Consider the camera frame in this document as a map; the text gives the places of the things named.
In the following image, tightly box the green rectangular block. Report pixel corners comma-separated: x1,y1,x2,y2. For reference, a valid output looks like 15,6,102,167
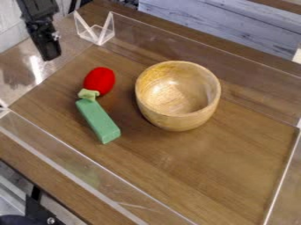
75,99,122,144

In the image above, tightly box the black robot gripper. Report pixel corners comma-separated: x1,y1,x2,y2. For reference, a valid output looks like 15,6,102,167
16,0,61,62

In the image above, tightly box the wooden bowl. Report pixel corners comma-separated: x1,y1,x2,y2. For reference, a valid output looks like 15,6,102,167
135,61,221,132

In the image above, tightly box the clear acrylic corner bracket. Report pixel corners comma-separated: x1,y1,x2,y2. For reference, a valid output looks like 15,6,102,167
72,11,115,46

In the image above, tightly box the clear acrylic tray wall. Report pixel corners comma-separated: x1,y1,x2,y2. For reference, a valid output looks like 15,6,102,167
0,10,301,225

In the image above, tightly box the red plush strawberry toy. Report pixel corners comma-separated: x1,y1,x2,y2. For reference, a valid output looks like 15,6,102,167
78,67,115,101

